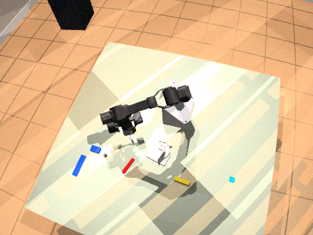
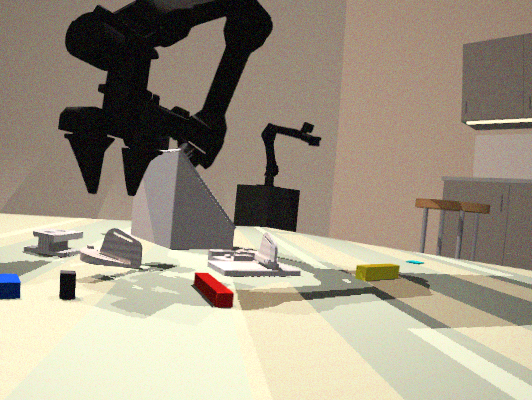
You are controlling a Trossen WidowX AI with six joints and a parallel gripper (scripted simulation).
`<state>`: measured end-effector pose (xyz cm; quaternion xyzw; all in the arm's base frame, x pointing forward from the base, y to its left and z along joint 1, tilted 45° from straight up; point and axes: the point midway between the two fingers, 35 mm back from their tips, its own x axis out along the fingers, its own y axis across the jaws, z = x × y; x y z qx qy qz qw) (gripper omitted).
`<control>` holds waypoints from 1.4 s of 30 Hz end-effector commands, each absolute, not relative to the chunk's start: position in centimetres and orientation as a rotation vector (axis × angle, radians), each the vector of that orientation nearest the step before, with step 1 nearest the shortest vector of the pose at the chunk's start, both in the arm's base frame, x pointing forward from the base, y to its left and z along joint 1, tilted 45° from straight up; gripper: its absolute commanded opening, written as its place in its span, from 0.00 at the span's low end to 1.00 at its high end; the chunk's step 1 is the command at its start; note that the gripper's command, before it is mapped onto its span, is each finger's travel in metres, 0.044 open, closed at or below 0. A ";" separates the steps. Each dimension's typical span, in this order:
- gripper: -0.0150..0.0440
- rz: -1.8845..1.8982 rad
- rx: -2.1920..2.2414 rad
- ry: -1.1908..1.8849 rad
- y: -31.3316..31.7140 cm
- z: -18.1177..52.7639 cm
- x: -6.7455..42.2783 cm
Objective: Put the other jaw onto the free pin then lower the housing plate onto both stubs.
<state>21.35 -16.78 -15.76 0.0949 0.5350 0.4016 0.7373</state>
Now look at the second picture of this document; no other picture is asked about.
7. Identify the red rectangular bar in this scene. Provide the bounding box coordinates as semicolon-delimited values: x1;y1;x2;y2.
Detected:
194;273;234;308

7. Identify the yellow rectangular block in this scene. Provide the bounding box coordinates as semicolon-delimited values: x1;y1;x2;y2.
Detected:
355;264;400;281

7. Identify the blue rectangular block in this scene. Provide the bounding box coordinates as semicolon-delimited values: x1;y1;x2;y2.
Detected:
0;273;21;299

